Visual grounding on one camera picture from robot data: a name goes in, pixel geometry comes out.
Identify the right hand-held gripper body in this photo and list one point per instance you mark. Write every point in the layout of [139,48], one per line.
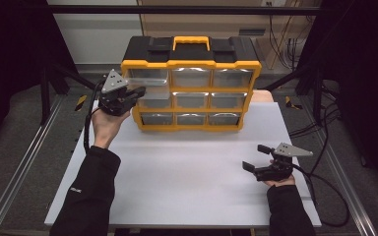
[275,172]

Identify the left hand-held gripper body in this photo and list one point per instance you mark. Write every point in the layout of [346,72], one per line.
[114,98]

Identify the clear plastic drawer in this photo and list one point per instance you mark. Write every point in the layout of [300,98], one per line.
[151,82]

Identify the yellow black drawer cabinet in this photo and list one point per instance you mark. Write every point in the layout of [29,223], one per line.
[242,49]

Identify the person's right hand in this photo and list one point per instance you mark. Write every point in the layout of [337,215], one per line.
[281,182]

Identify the person's left hand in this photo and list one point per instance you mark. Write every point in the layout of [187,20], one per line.
[106,129]

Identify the left yellow clamp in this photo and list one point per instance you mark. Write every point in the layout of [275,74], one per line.
[81,102]

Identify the yellow clamp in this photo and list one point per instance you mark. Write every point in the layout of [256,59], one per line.
[81,102]
[290,103]

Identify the right yellow clamp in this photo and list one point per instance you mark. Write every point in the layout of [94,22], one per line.
[290,103]

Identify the group of clear drawers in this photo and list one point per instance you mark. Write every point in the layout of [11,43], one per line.
[190,100]

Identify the wooden table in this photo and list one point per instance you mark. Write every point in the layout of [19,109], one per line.
[262,96]

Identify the black metal stand struts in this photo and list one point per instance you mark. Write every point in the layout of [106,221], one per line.
[317,98]
[45,98]

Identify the light wooden cabinet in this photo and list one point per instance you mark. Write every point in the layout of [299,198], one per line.
[229,23]

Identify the black curtain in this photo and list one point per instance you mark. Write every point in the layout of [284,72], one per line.
[367,65]
[10,49]

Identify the aluminium floor rail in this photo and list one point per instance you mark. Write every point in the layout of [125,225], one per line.
[335,170]
[23,165]

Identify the white wall panel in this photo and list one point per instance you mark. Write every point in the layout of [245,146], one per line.
[95,39]

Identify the black horizontal frame bar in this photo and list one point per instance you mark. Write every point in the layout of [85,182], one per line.
[183,10]

